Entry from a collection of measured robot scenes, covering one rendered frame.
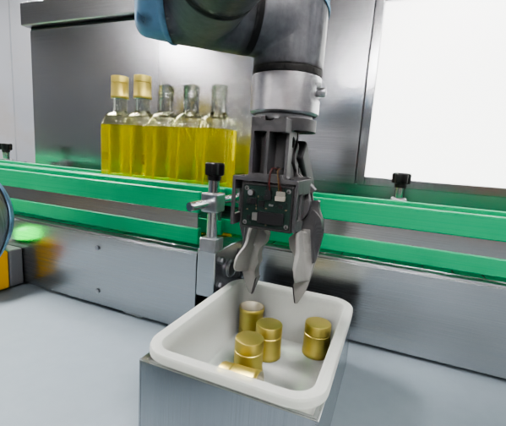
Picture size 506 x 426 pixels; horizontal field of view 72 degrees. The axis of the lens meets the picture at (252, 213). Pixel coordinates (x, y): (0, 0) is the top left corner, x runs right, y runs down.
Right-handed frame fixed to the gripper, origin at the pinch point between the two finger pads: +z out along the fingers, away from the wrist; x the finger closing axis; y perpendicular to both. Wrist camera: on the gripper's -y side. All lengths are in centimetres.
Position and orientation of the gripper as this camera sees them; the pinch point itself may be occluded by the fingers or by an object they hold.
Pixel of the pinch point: (275, 286)
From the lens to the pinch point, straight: 44.4
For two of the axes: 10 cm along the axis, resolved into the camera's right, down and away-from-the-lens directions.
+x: 9.3, 1.2, -3.5
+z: -0.7, 9.8, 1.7
